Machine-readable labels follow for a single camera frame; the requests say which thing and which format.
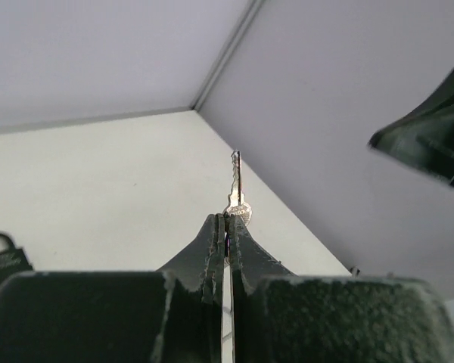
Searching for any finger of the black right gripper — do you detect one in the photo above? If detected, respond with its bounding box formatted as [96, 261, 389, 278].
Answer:
[368, 67, 454, 188]

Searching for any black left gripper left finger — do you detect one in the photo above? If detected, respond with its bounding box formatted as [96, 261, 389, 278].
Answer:
[0, 214, 225, 362]

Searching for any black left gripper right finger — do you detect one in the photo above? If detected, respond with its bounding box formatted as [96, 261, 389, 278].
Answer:
[229, 216, 454, 362]

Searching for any small silver key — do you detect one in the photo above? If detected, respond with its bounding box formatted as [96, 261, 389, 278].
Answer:
[224, 150, 252, 226]

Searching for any black padlock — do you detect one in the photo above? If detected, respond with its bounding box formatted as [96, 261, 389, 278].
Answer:
[0, 232, 34, 284]

